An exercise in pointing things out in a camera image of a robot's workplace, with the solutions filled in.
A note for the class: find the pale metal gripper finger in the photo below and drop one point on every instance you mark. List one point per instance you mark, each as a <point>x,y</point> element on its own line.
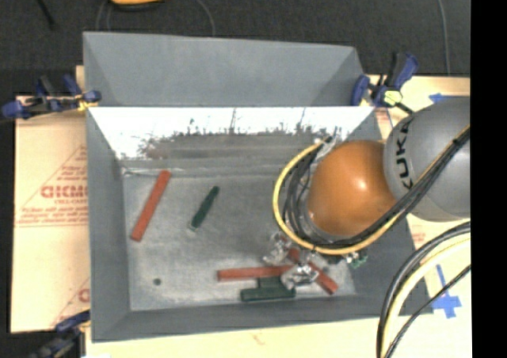
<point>303,274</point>
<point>277,247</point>

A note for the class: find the red-brown flat block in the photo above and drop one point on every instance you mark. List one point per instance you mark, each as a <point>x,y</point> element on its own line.
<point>151,206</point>
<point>245,273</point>
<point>327,284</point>

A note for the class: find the dark green flat block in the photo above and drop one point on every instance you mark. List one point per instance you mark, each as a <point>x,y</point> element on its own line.
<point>271,282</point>
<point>204,208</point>
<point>265,294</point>

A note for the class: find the grey metal bin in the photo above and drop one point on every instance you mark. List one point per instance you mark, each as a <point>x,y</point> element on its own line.
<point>222,79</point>

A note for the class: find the brown cardboard board red print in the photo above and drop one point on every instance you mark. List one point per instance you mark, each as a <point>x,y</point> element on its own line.
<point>47,269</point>

